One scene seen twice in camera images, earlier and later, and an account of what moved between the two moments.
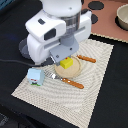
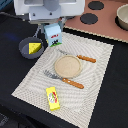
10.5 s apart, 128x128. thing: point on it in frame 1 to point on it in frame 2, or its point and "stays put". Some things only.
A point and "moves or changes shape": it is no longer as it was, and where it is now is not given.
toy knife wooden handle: [86, 58] stays put
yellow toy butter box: [67, 62] to [52, 97]
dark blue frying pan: [23, 48] stays put
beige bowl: [122, 16] stays put
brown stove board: [106, 23] stays put
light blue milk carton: [36, 76] moves or changes shape
